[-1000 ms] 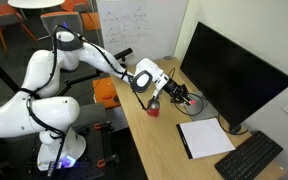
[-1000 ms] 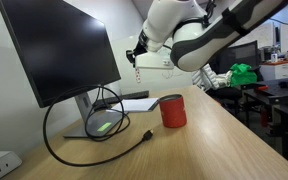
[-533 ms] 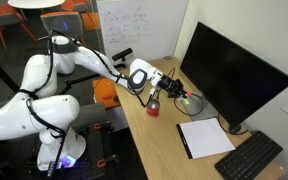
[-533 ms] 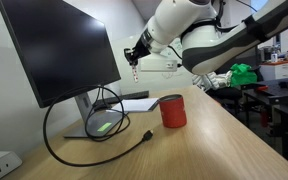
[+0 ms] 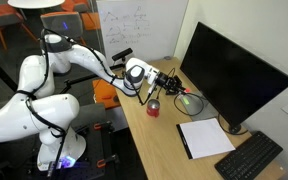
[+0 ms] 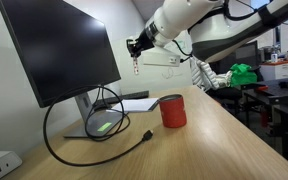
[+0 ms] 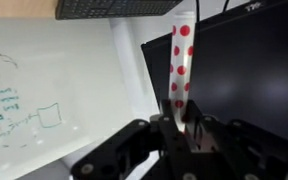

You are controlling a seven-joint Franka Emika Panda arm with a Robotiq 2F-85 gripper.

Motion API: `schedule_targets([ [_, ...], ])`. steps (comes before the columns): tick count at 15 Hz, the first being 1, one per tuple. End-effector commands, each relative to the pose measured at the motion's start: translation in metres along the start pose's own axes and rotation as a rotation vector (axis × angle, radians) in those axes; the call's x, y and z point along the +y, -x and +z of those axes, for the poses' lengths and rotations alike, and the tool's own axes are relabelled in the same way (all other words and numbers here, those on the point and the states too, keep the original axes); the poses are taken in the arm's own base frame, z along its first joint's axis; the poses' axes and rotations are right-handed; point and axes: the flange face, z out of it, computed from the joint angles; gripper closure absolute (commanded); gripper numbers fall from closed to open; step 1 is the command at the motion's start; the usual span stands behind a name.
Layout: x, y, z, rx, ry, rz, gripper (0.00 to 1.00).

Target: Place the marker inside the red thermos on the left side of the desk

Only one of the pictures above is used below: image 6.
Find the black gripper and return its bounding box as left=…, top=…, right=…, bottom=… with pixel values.
left=126, top=27, right=157, bottom=60

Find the red thermos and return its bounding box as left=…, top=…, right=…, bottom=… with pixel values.
left=158, top=93, right=188, bottom=130

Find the large whiteboard with drawings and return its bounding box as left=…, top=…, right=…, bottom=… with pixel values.
left=111, top=21, right=194, bottom=97

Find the black keyboard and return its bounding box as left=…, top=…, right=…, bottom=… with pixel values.
left=94, top=90, right=150, bottom=106

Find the white notepad black spine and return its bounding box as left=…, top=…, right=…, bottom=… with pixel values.
left=109, top=96, right=160, bottom=114

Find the black computer monitor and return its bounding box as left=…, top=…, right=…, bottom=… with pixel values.
left=0, top=0, right=122, bottom=109

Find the white puffy jacket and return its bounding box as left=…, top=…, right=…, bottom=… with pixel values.
left=188, top=56, right=234, bottom=92

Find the green sticky note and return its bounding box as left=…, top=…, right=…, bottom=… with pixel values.
left=96, top=121, right=113, bottom=133

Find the silver monitor stand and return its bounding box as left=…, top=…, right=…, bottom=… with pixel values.
left=62, top=92, right=129, bottom=140

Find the green cloth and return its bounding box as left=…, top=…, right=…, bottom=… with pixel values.
left=229, top=62, right=259, bottom=88

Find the black office chair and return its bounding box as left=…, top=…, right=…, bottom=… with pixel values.
left=205, top=40, right=262, bottom=101

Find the white filing cabinet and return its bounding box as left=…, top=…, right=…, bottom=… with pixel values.
left=259, top=58, right=288, bottom=82

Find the black robot table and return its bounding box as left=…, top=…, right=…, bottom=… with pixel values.
left=239, top=76, right=288, bottom=169

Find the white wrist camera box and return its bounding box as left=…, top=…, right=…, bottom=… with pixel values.
left=141, top=46, right=182, bottom=68

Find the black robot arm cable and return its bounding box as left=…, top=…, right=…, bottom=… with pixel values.
left=171, top=39, right=194, bottom=64

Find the black loose cable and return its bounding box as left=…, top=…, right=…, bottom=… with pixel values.
left=42, top=84, right=155, bottom=168

